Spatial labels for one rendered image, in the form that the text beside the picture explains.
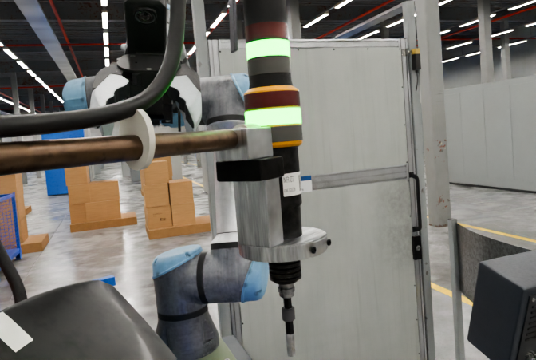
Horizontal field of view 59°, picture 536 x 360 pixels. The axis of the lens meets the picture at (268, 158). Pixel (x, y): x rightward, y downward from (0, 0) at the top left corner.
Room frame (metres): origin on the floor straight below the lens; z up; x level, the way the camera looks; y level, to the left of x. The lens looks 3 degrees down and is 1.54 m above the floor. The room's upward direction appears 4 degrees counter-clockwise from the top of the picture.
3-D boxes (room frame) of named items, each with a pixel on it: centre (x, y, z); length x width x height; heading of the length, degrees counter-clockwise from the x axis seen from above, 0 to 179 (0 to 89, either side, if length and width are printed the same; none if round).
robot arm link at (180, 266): (1.07, 0.22, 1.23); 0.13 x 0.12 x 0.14; 81
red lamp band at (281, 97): (0.37, -0.01, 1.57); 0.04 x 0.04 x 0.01
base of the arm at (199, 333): (1.07, 0.22, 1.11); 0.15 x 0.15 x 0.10
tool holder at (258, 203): (0.36, 0.00, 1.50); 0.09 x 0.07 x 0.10; 145
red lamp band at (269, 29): (0.37, -0.01, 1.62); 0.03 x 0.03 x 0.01
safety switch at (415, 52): (2.55, -0.81, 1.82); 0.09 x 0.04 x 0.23; 110
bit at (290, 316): (0.37, -0.01, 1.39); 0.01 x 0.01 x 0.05
